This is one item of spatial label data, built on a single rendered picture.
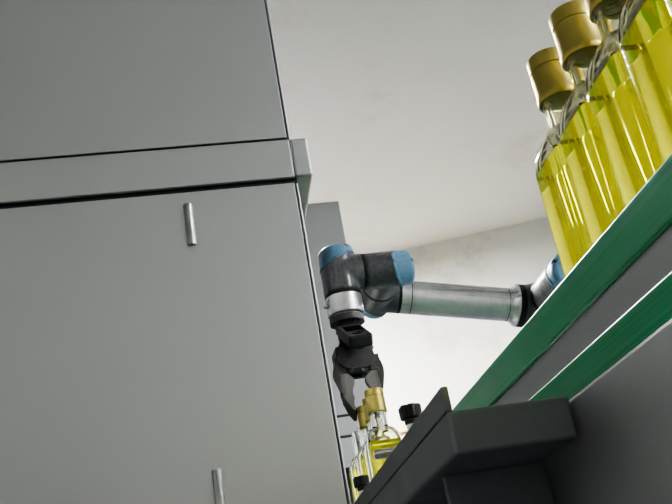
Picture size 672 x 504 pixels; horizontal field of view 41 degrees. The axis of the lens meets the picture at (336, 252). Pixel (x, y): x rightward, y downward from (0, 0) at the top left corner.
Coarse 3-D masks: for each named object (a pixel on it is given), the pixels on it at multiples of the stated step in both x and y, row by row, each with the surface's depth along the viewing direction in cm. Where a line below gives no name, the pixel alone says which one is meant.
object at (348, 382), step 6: (342, 378) 174; (348, 378) 174; (342, 384) 174; (348, 384) 174; (354, 384) 174; (342, 390) 173; (348, 390) 173; (342, 396) 173; (348, 396) 173; (354, 396) 173; (348, 402) 172; (348, 408) 172; (354, 408) 172; (354, 414) 172; (354, 420) 172
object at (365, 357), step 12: (348, 312) 179; (360, 312) 180; (336, 324) 181; (348, 324) 180; (360, 324) 183; (336, 348) 178; (348, 348) 176; (372, 348) 177; (348, 360) 175; (360, 360) 176; (372, 360) 176; (348, 372) 179; (360, 372) 180
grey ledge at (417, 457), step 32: (448, 416) 61; (480, 416) 61; (512, 416) 61; (544, 416) 62; (416, 448) 71; (448, 448) 61; (480, 448) 60; (512, 448) 61; (544, 448) 63; (384, 480) 85; (416, 480) 72; (448, 480) 67; (480, 480) 67; (512, 480) 67; (544, 480) 68
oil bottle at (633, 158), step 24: (600, 0) 62; (624, 0) 62; (600, 24) 62; (600, 48) 60; (600, 72) 60; (624, 72) 58; (600, 96) 60; (624, 96) 57; (600, 120) 61; (624, 120) 58; (624, 144) 58; (648, 144) 55; (624, 168) 58; (648, 168) 55; (624, 192) 59
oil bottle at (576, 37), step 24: (576, 0) 68; (552, 24) 69; (576, 24) 68; (576, 48) 67; (576, 72) 67; (576, 96) 64; (576, 120) 64; (576, 144) 65; (600, 144) 62; (576, 168) 65; (600, 168) 62; (576, 192) 66; (600, 192) 62; (600, 216) 62
